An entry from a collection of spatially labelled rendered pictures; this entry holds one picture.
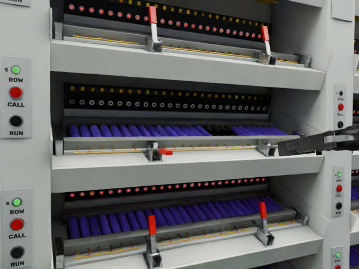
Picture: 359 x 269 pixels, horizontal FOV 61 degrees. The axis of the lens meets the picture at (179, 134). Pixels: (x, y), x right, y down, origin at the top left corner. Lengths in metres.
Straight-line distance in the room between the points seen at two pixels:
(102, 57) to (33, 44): 0.10
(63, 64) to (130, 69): 0.11
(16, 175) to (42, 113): 0.10
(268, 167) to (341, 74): 0.31
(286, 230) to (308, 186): 0.13
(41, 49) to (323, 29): 0.63
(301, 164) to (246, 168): 0.16
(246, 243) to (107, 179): 0.35
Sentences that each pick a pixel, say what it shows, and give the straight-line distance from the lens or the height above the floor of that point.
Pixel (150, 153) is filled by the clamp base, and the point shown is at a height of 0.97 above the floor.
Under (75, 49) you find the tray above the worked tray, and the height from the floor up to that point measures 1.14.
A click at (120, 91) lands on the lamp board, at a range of 0.70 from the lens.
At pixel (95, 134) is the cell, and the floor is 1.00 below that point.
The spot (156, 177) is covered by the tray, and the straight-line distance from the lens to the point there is 0.58.
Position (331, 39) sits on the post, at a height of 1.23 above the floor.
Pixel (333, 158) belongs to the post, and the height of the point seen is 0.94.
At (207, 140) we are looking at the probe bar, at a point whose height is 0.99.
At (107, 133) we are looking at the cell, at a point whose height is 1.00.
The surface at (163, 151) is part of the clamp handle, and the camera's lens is 0.51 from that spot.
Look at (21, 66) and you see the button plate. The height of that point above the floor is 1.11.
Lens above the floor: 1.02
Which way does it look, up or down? 2 degrees down
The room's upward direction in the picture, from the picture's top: straight up
